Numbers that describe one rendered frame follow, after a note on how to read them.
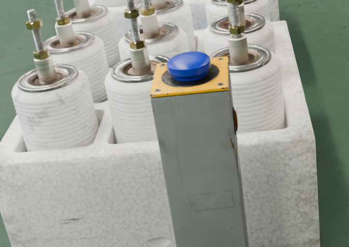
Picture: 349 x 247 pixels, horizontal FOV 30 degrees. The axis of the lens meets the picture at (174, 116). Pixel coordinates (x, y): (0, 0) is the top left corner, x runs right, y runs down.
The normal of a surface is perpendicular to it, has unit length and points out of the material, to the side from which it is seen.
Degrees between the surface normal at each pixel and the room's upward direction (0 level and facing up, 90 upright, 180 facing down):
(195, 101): 90
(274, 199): 90
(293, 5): 0
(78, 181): 90
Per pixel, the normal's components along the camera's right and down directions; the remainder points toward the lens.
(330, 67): -0.14, -0.88
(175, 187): -0.07, 0.47
